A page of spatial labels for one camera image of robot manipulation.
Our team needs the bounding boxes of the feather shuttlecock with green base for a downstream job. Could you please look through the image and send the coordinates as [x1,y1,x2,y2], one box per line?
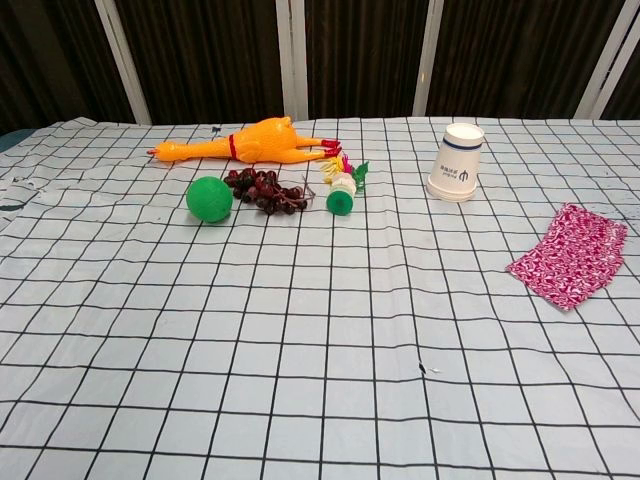
[319,154,371,219]

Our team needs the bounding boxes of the blue table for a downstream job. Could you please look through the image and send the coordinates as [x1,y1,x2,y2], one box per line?
[0,128,27,152]

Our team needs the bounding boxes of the yellow rubber chicken toy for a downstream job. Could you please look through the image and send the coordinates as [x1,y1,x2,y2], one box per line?
[147,114,344,166]

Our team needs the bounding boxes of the white lidded jar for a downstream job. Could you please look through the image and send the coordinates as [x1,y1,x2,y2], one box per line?
[426,122,486,203]

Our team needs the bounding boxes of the white black-checked tablecloth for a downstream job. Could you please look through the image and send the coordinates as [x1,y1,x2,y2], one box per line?
[0,115,640,480]

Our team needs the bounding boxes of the large pink glitter pouch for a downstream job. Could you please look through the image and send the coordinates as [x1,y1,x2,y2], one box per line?
[505,202,629,312]

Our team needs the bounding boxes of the dark red grape bunch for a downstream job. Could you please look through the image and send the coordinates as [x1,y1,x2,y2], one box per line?
[223,168,317,216]

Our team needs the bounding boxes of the green rubber ball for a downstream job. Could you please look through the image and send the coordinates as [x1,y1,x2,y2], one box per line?
[185,175,235,224]

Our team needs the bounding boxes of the white frame post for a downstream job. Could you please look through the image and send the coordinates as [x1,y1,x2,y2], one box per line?
[412,0,447,119]
[93,0,153,126]
[574,0,640,120]
[276,0,310,121]

